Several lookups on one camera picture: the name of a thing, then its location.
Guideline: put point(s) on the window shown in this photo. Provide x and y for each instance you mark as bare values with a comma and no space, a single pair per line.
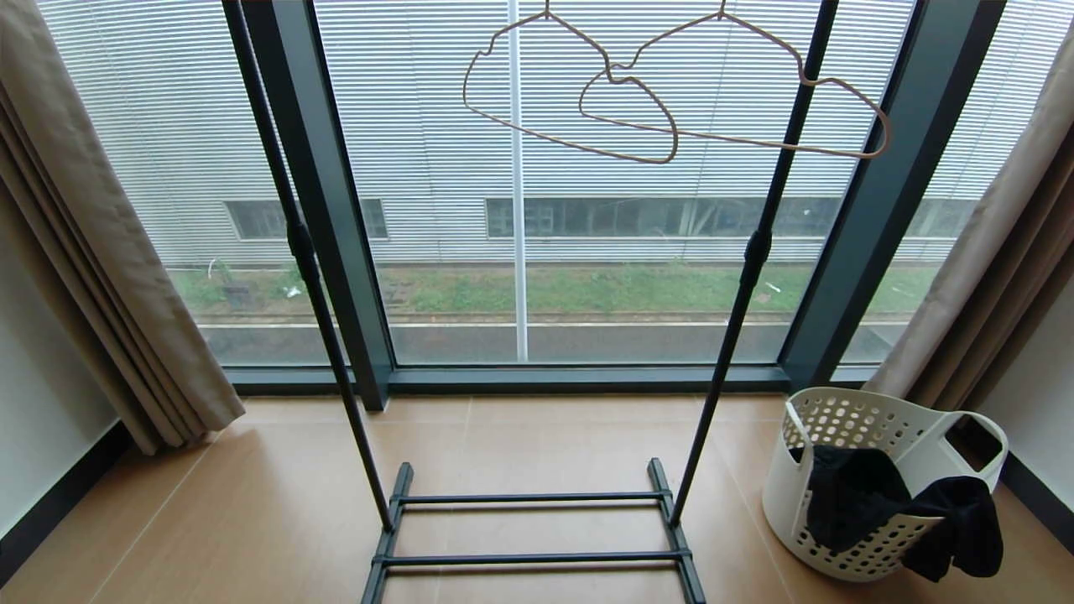
881,210

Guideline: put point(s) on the beige curtain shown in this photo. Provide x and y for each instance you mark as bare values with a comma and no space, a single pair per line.
101,252
990,277

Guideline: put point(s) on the black shorts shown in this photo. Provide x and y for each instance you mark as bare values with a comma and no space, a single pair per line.
856,495

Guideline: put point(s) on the pink clothes hanger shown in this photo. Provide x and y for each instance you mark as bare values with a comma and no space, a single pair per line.
738,137
570,139

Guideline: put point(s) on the white laundry basket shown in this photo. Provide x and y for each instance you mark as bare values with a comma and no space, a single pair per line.
782,503

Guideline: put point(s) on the black clothes rack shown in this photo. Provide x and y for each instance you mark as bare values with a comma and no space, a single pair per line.
300,243

